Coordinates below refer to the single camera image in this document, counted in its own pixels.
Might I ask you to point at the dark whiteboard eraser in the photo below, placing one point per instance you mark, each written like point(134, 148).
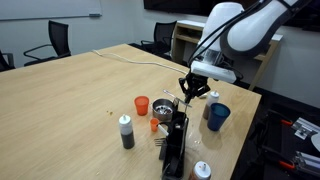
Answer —
point(95, 15)

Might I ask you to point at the black wall screen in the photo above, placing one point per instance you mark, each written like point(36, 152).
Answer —
point(176, 6)

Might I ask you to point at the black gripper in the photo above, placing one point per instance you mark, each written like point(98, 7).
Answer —
point(195, 80)

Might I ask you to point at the small orange plastic cup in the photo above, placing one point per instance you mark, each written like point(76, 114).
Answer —
point(154, 125)

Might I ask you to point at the silver metal spoon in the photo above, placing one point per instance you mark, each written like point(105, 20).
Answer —
point(185, 116)

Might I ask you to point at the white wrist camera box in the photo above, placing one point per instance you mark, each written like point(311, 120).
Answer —
point(213, 71)

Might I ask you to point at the squeeze bottle with black sauce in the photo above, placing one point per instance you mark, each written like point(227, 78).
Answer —
point(127, 133)

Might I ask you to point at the squeeze bottle with brown sauce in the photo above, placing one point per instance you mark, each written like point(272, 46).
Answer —
point(210, 104)

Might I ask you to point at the silver metal fork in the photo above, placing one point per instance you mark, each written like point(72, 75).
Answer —
point(160, 141)

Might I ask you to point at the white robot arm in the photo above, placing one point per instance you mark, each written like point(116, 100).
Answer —
point(253, 33)

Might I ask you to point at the long silver metal utensil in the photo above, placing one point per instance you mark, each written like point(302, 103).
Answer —
point(173, 96)

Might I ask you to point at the black cutlery rack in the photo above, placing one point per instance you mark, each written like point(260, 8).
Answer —
point(175, 150)

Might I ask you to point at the round metal bowl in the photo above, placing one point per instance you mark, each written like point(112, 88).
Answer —
point(160, 113)

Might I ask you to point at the squeeze bottle with orange sauce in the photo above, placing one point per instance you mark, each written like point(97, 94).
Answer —
point(200, 171)

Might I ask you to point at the large orange plastic cup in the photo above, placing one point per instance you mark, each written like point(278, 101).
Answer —
point(141, 106)

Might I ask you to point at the black office chair with armrests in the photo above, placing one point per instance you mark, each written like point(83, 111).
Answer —
point(58, 36)

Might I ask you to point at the white round disc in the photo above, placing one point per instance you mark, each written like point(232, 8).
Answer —
point(316, 141)

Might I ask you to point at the blue plastic cup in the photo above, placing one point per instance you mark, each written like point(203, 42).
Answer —
point(218, 116)

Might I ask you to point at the white wall whiteboard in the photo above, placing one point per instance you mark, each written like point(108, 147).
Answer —
point(50, 8)

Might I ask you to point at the wooden console with white top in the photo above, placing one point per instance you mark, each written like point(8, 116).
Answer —
point(186, 33)

